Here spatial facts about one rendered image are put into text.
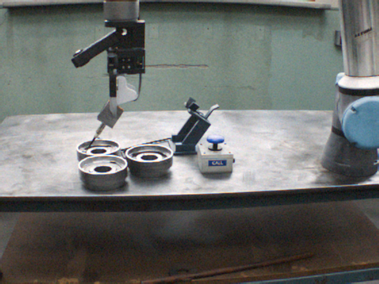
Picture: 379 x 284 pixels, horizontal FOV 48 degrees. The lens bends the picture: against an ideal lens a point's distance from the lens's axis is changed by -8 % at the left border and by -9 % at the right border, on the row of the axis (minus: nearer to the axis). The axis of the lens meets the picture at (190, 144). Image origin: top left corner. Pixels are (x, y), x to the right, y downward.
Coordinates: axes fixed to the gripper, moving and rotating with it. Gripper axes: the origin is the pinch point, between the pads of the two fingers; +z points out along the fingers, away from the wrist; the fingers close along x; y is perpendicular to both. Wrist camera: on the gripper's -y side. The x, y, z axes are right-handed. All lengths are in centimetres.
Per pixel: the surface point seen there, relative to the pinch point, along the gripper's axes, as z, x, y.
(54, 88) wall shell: 31, 160, -34
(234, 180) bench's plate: 13.2, -11.9, 25.4
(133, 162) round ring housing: 9.8, -7.4, 4.3
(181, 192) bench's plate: 13.2, -15.9, 13.3
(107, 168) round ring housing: 10.8, -7.5, -1.3
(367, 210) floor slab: 93, 103, 143
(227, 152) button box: 8.7, -6.5, 24.8
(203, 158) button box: 9.6, -7.2, 19.4
